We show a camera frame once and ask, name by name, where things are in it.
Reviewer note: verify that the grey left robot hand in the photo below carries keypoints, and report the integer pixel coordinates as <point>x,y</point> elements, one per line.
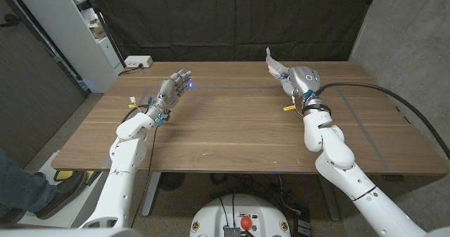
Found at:
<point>170,91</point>

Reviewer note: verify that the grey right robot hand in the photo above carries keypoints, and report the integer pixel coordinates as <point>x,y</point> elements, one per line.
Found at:
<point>302,80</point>

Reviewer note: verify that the white cloth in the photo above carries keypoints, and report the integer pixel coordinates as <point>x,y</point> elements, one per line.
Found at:
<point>276,67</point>

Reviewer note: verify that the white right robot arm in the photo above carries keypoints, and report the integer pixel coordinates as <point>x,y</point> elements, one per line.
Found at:
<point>358,184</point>

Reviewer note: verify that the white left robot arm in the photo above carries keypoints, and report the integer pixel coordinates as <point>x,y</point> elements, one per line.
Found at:
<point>121,170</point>

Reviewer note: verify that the white connector plug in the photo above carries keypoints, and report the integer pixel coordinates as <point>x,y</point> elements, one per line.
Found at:
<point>132,99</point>

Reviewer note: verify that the white power strip box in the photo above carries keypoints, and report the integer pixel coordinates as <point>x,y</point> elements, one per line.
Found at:
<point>138,61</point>

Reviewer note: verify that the black backdrop stand pole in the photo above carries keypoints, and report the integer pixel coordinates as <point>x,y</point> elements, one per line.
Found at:
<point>105,27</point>

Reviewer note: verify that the black backdrop curtain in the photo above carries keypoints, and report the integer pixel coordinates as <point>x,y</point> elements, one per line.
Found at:
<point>228,19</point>

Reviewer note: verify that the cardboard box on shelf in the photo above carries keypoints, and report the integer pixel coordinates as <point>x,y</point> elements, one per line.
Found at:
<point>97,32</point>

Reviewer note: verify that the grey table leg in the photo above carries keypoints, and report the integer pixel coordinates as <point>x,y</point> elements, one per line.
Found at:
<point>151,195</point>
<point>329,198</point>

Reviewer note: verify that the white shelf cabinet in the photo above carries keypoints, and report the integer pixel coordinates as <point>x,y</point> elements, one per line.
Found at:
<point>70,29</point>

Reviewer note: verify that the white robot torso base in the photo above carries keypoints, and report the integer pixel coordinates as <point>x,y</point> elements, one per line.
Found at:
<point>218,216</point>

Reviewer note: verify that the white floor mat yellow print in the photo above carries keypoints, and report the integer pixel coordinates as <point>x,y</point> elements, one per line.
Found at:
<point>61,175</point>

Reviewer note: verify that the black floor power strip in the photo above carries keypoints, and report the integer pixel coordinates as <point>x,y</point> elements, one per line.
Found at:
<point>301,224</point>

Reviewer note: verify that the dark brown shoe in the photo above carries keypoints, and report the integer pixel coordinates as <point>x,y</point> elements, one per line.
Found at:
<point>12,216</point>
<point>65,195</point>

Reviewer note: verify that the red emergency stop button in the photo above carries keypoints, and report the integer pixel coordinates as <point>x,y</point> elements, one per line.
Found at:
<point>246,223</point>

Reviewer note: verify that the person leg in blue jeans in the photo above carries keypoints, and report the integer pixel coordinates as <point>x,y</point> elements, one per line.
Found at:
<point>21,191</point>

